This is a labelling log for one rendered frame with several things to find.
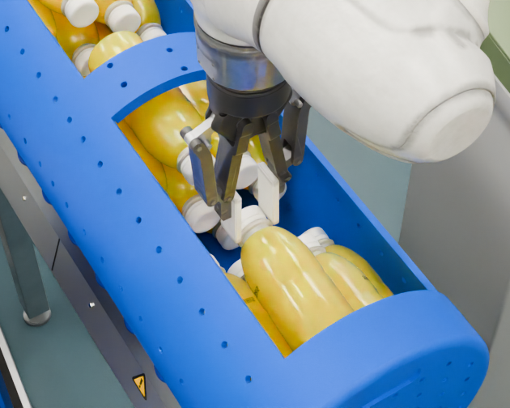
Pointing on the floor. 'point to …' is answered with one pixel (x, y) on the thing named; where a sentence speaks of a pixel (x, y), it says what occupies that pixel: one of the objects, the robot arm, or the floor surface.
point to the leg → (19, 255)
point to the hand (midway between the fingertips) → (249, 203)
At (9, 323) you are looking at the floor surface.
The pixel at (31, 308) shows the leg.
